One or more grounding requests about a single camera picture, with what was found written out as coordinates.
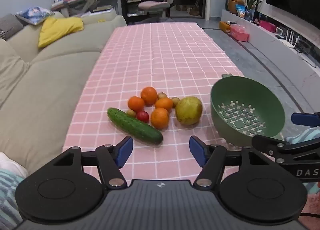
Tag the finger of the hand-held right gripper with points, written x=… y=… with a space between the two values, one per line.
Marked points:
x=265 y=143
x=305 y=119

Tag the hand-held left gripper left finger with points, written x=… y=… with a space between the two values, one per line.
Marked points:
x=125 y=151

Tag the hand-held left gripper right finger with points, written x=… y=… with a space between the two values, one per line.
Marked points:
x=197 y=151

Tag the green cucumber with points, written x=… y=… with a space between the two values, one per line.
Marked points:
x=132 y=125

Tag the small brown longan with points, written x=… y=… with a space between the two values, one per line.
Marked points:
x=162 y=95
x=175 y=101
x=131 y=113

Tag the red tomato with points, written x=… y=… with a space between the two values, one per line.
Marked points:
x=143 y=116

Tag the yellow-green pear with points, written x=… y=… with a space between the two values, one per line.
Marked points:
x=188 y=110

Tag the orange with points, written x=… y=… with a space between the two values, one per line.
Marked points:
x=160 y=118
x=164 y=104
x=136 y=103
x=149 y=95

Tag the green plastic colander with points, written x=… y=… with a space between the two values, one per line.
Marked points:
x=250 y=95

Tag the white marble television bench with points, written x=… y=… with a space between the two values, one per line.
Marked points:
x=275 y=54

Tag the white router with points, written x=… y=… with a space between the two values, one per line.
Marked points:
x=292 y=41

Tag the small white device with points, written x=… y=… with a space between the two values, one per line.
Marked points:
x=280 y=32

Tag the magenta box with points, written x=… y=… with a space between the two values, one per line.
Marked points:
x=268 y=26

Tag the pink checked tablecloth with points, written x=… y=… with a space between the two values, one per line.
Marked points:
x=162 y=52

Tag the beige sofa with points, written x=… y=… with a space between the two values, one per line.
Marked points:
x=50 y=74

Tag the pink box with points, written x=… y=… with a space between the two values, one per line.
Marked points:
x=240 y=33

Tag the white cloth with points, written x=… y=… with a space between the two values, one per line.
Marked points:
x=11 y=163

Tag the orange box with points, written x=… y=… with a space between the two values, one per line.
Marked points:
x=225 y=26

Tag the striped teal garment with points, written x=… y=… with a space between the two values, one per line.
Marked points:
x=8 y=195

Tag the blue snack bag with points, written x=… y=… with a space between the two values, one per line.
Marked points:
x=240 y=11

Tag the green potted plant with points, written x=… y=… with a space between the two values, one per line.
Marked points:
x=252 y=2

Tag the golden vase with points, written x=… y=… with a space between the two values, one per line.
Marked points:
x=235 y=3

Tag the yellow pillow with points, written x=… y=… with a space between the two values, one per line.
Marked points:
x=58 y=29

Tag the pile of shoes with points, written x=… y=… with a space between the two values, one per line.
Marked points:
x=188 y=9

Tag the blue printed pillow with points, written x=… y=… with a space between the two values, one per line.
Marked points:
x=33 y=14

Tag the grey pillow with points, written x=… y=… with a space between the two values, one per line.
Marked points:
x=10 y=26

